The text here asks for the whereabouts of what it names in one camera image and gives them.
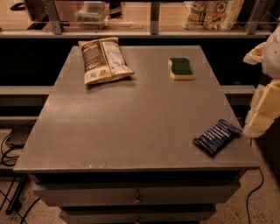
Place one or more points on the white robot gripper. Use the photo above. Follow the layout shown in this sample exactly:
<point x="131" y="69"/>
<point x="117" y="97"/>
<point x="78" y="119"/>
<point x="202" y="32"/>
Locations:
<point x="273" y="58"/>

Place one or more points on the blue rxbar blueberry wrapper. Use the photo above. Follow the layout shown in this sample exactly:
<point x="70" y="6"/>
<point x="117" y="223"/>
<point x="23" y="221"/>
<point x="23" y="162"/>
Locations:
<point x="217" y="137"/>

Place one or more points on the colourful snack bag on shelf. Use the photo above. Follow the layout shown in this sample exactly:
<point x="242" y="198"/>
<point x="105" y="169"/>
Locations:
<point x="219" y="15"/>

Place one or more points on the brown chip bag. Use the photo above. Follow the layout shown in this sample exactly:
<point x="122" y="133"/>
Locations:
<point x="103" y="61"/>

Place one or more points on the green and yellow sponge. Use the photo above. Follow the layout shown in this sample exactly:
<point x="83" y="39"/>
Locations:
<point x="179" y="69"/>

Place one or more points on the grey cabinet with drawers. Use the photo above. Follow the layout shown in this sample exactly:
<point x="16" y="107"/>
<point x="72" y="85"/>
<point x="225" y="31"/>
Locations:
<point x="123" y="152"/>

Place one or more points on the clear plastic container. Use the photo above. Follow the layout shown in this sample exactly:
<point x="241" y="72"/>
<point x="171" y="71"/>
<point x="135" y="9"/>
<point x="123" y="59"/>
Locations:
<point x="92" y="15"/>

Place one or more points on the grey power adapter box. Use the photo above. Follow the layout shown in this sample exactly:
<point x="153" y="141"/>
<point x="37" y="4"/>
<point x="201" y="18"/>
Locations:
<point x="18" y="137"/>

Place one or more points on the metal shelf rail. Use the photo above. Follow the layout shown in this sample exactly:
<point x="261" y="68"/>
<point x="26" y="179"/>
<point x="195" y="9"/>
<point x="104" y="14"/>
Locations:
<point x="127" y="19"/>

